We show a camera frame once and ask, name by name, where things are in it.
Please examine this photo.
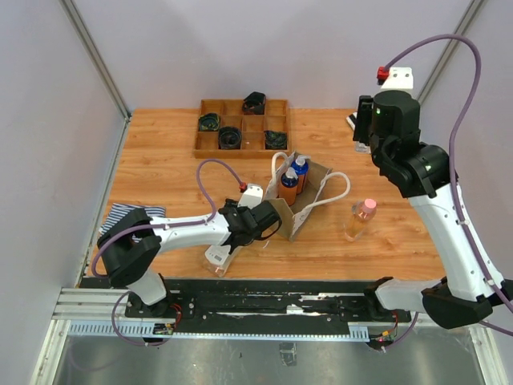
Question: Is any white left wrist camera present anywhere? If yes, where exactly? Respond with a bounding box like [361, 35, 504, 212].
[237, 184, 264, 209]

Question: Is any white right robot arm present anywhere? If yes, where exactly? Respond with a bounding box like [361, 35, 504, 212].
[353, 90, 512, 329]

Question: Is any square clear bottle grey cap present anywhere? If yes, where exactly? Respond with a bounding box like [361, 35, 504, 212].
[355, 142, 370, 154]

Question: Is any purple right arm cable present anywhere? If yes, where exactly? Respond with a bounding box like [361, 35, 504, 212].
[376, 34, 513, 354]

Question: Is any rolled dark sock left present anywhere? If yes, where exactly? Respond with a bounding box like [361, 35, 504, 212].
[198, 112, 220, 132]

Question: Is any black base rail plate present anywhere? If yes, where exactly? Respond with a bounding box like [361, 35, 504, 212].
[125, 278, 411, 336]

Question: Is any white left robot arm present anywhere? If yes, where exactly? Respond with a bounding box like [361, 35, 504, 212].
[97, 199, 282, 318]

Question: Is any wooden compartment tray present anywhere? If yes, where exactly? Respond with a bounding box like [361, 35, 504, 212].
[192, 99, 293, 159]

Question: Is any rolled dark sock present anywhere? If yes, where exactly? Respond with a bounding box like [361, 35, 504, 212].
[241, 91, 266, 115]
[218, 126, 242, 150]
[264, 130, 288, 150]
[198, 112, 220, 132]

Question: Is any rolled dark sock front middle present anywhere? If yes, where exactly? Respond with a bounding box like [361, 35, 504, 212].
[218, 126, 242, 150]

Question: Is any clear bottle white cap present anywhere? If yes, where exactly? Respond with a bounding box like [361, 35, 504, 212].
[204, 245, 241, 278]

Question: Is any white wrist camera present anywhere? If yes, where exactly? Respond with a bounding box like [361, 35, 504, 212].
[237, 184, 264, 209]
[378, 67, 414, 92]

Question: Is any rolled dark sock back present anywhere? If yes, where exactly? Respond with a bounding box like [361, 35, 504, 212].
[241, 91, 266, 115]

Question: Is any burlap canvas tote bag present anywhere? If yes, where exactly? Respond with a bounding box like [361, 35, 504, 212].
[264, 152, 351, 242]

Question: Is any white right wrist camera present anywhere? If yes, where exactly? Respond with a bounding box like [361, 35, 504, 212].
[378, 67, 414, 92]

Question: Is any amber bottle pink cap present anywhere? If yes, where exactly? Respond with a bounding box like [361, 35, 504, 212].
[344, 198, 378, 241]

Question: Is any orange blue pump bottle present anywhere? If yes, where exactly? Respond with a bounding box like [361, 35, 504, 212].
[292, 155, 310, 195]
[278, 167, 299, 206]

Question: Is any blue white striped cloth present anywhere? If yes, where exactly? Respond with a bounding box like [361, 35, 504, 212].
[99, 203, 166, 237]

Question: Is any rolled dark sock front right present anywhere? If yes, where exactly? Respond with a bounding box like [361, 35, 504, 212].
[264, 130, 288, 150]

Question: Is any black white striped cloth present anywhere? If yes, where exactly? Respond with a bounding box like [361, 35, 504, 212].
[346, 112, 357, 131]

